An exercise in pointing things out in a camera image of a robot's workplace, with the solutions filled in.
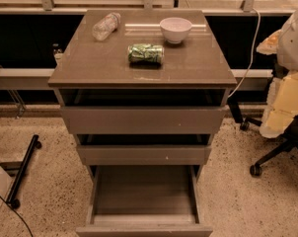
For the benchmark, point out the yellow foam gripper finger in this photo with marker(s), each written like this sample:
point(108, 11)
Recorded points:
point(270, 44)
point(282, 105)

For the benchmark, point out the green soda can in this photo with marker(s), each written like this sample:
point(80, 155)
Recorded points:
point(145, 52)

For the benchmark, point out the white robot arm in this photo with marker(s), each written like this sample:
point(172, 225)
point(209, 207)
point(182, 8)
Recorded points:
point(287, 50)

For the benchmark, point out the grey drawer cabinet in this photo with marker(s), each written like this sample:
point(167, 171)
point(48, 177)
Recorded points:
point(91, 73)

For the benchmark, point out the open bottom drawer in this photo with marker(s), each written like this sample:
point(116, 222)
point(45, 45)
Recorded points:
point(144, 201)

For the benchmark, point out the top drawer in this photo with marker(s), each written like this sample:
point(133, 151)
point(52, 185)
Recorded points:
point(93, 120)

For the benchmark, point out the middle drawer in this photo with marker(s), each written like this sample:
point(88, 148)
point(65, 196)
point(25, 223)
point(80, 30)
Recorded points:
point(143, 155)

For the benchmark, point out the black office chair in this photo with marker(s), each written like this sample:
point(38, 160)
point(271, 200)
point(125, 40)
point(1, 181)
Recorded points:
point(289, 137)

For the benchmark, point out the white ceramic bowl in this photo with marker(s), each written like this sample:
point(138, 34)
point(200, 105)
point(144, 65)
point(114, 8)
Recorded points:
point(175, 29)

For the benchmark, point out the clear plastic bottle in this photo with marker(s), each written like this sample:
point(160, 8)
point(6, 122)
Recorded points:
point(103, 28)

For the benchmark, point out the black wheeled stand leg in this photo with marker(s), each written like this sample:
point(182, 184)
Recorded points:
point(12, 200)

